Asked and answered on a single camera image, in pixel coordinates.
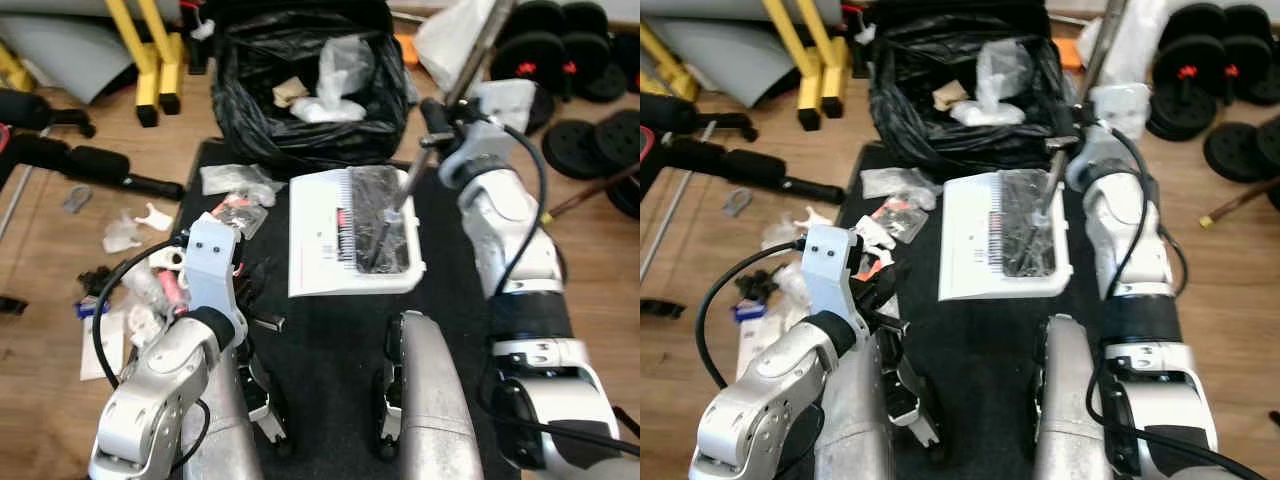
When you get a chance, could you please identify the crumpled clear plastic wrap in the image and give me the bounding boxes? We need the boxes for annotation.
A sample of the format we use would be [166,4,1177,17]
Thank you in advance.
[975,38,1036,106]
[315,35,378,106]

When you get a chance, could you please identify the brown metal frame yellow caps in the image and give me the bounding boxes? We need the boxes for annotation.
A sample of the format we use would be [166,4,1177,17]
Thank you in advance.
[1200,175,1280,229]
[543,165,641,227]

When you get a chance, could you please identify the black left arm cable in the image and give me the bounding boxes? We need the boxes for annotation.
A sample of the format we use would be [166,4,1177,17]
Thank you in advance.
[92,238,191,391]
[695,238,806,391]

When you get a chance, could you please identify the silver robot leg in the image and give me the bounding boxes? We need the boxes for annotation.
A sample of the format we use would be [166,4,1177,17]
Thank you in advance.
[815,330,946,480]
[375,310,486,480]
[1030,315,1116,480]

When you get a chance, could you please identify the small black object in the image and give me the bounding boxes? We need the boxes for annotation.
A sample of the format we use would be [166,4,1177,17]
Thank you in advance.
[78,265,123,298]
[735,270,776,301]

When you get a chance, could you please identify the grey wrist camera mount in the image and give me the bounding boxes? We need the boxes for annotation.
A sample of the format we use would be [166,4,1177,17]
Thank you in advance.
[183,215,246,321]
[800,225,869,336]
[1085,85,1151,171]
[470,80,536,166]

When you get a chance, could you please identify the grey foam sheet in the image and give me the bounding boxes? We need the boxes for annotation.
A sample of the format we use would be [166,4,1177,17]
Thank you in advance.
[0,0,136,106]
[645,0,801,109]

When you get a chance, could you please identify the white broom with metal pole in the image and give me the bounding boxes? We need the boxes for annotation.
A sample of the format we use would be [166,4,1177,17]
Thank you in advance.
[640,122,719,283]
[0,155,51,243]

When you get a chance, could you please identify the silver robot right leg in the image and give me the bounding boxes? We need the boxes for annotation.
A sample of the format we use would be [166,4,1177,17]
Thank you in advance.
[375,310,486,480]
[1030,315,1116,480]

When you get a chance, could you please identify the small clear plastic bag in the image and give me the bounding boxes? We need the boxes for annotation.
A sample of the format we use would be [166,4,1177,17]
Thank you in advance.
[860,168,943,208]
[200,165,288,208]

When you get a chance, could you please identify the black trash bag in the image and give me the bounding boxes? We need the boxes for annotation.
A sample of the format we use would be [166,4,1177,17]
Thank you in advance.
[210,0,411,171]
[868,5,1076,176]

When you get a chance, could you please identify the yellow metal exercise frame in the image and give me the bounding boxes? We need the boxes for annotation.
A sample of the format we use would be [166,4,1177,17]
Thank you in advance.
[0,0,186,129]
[640,0,851,131]

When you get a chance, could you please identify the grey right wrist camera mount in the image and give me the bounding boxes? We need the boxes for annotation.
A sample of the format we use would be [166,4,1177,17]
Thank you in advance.
[470,80,536,166]
[1085,85,1151,171]

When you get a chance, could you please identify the white long-handled dustpan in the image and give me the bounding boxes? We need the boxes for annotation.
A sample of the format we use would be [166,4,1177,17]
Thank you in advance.
[938,0,1131,303]
[288,0,511,299]

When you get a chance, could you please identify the silver robot left leg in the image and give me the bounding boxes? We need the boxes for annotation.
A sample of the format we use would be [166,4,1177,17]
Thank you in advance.
[815,330,946,480]

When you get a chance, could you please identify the crumpled clear plastic film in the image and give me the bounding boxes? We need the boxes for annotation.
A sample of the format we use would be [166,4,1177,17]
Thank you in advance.
[120,270,166,351]

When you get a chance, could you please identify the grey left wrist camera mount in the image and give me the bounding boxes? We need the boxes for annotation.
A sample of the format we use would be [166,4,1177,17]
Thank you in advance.
[800,225,869,336]
[183,215,246,321]

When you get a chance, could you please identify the large clear plastic bag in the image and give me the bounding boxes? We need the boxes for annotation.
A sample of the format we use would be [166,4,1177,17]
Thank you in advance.
[1075,0,1166,86]
[413,0,501,91]

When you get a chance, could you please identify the white plastic bracket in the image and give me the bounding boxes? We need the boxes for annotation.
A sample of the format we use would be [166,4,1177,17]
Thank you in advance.
[135,203,177,233]
[800,205,846,233]

